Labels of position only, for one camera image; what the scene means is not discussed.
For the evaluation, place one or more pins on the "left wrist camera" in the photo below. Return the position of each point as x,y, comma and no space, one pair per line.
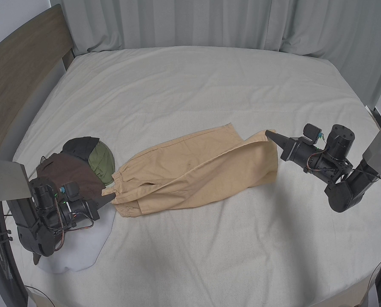
71,190

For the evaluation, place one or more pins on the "olive green garment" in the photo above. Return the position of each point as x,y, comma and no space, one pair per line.
102,161

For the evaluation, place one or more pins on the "brown garment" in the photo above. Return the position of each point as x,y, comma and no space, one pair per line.
72,171

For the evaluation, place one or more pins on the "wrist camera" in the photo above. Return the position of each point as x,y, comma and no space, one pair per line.
71,190
312,131

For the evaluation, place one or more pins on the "black garment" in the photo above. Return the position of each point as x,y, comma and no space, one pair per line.
81,145

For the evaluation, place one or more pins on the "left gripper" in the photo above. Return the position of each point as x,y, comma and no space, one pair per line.
80,209

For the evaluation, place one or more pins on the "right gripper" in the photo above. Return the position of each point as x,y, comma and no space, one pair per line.
301,153

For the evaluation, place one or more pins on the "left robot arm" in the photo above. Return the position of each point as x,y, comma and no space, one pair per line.
5,181

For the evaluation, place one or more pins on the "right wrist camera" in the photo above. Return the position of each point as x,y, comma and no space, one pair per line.
312,131

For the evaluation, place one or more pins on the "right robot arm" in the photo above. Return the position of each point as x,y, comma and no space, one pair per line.
347,193

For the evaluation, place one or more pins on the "bed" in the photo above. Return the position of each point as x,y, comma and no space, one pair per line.
209,91

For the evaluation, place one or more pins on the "tan shorts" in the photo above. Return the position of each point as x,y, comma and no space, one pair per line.
193,171

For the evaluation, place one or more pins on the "grey-green curtain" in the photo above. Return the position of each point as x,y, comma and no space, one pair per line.
161,11
337,18

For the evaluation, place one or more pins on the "white garment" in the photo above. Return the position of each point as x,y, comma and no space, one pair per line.
81,251

